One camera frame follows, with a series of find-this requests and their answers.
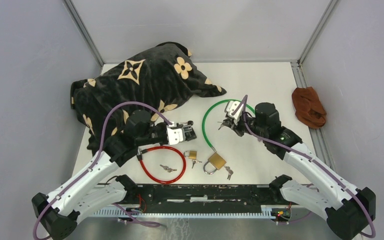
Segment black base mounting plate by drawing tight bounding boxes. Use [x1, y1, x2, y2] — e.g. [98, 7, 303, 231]
[120, 184, 290, 214]

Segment red cable lock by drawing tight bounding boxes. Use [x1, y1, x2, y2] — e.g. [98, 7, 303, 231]
[136, 146, 187, 185]

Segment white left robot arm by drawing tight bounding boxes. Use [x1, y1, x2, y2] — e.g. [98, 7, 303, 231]
[31, 110, 197, 240]

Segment red lock keys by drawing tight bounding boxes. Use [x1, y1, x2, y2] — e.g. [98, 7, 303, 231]
[160, 164, 177, 173]

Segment black head padlock key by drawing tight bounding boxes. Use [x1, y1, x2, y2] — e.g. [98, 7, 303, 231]
[180, 120, 194, 126]

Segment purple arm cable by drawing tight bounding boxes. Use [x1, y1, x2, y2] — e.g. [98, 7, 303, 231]
[231, 95, 377, 239]
[32, 101, 175, 240]

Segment black floral patterned cloth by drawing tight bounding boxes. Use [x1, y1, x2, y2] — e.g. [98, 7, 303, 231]
[70, 41, 226, 153]

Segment small brass padlock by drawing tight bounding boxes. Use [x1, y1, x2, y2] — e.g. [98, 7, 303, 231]
[183, 150, 197, 160]

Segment white toothed cable duct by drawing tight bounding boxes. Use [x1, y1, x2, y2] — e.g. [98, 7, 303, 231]
[91, 205, 276, 220]

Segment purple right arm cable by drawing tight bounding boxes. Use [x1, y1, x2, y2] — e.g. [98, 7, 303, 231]
[231, 95, 377, 239]

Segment brown crumpled cloth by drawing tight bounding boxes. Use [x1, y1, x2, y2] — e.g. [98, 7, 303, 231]
[291, 87, 327, 129]

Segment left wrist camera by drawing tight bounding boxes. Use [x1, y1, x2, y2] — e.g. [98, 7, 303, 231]
[166, 124, 186, 146]

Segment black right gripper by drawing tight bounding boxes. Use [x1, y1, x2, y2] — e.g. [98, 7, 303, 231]
[223, 112, 268, 138]

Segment large padlock keys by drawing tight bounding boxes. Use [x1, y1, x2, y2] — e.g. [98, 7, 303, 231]
[224, 165, 234, 181]

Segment green cable lock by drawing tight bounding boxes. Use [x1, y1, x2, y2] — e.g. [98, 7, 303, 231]
[201, 99, 256, 153]

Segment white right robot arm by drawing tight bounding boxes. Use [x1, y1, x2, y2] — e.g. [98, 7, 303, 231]
[222, 100, 376, 240]

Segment large brass padlock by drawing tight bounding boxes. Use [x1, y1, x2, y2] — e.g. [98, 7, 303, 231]
[203, 152, 227, 175]

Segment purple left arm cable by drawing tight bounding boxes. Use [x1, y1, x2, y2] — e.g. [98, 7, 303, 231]
[32, 101, 175, 240]

